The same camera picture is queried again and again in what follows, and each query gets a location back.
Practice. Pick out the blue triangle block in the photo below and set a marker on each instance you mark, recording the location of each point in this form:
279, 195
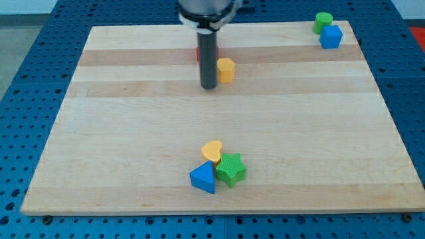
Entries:
203, 177

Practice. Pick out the yellow hexagon block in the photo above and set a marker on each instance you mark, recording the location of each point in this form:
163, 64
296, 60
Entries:
226, 70

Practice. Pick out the red star block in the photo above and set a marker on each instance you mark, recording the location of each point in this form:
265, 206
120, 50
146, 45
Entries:
198, 54

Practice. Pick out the wooden board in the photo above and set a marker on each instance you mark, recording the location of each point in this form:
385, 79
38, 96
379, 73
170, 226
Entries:
310, 124

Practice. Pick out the blue cube block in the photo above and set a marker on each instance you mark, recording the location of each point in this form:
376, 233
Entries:
330, 36

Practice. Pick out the green cylinder block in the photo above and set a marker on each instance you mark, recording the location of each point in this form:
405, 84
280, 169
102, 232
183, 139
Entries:
322, 19

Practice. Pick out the green star block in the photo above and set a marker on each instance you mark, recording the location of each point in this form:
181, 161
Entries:
231, 169

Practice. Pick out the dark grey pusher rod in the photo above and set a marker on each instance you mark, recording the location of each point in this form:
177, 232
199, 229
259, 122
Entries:
207, 48

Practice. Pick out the yellow heart block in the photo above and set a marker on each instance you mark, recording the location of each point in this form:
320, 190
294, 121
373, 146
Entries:
212, 151

